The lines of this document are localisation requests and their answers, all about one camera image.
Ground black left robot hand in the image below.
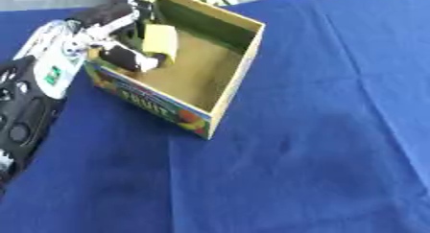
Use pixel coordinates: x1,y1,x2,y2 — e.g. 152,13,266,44
67,0,170,74

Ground pale yellow block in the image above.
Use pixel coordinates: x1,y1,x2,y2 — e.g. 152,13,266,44
141,23,180,64

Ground tan cardboard box green inside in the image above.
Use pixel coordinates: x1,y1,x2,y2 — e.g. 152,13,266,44
82,0,266,141

